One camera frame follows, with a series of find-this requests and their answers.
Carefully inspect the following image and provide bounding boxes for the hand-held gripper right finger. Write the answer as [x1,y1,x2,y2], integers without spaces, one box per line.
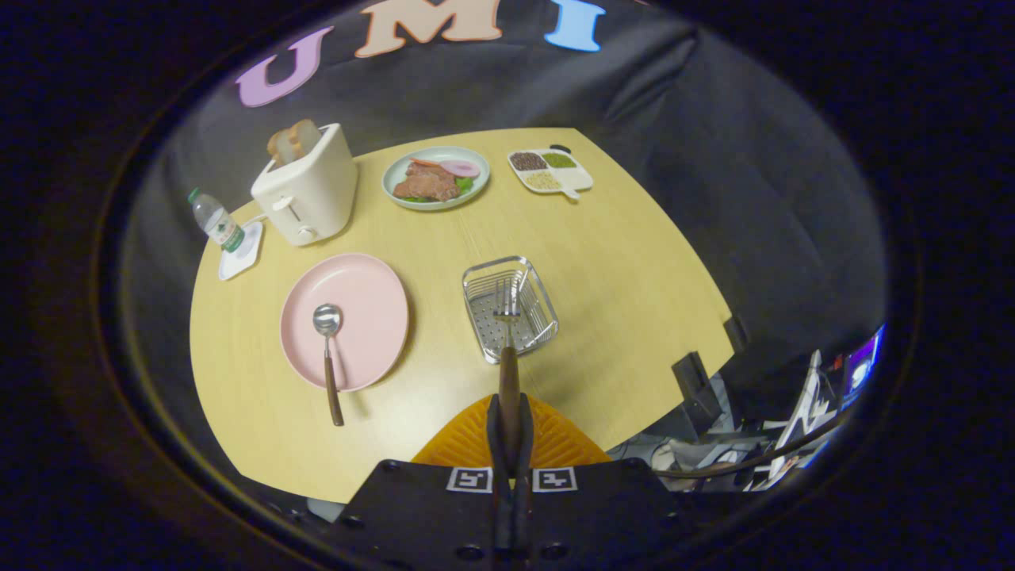
[512,394,691,570]

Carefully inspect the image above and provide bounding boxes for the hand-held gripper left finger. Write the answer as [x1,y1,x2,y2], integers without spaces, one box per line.
[333,394,513,570]

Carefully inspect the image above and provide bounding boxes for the wooden handled fork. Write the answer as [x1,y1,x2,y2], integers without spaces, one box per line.
[492,274,524,459]

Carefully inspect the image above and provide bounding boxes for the wooden handled spoon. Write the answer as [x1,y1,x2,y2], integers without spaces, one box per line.
[312,304,345,427]

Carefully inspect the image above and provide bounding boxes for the pink plate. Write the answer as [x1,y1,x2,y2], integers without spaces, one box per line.
[279,253,410,393]

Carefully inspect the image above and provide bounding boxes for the brown meat slices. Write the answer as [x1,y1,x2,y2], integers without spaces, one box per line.
[393,163,461,201]

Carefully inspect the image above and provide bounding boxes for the white divided condiment dish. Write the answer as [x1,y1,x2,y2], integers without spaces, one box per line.
[507,148,594,199]

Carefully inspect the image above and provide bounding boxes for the pale green plate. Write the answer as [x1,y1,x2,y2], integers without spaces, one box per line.
[381,146,491,211]

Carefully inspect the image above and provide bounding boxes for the white monitor stand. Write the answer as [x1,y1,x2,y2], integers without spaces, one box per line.
[773,349,829,457]

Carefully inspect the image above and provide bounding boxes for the white toaster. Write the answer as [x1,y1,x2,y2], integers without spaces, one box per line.
[251,123,359,247]

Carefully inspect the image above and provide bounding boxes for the white square coaster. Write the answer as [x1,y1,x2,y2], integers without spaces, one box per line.
[218,220,264,282]

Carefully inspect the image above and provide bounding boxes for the black backdrop cloth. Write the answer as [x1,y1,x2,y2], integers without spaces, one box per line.
[119,0,887,477]

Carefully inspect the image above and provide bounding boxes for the computer monitor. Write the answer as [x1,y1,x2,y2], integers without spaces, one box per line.
[841,325,885,397]

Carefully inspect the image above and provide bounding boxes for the clear plastic water bottle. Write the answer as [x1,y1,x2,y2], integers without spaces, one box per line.
[187,187,246,254]

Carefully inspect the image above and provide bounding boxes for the metal wire basket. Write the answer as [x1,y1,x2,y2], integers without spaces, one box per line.
[462,255,559,366]

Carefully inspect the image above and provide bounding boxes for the black cable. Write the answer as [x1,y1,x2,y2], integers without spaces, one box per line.
[650,412,845,478]

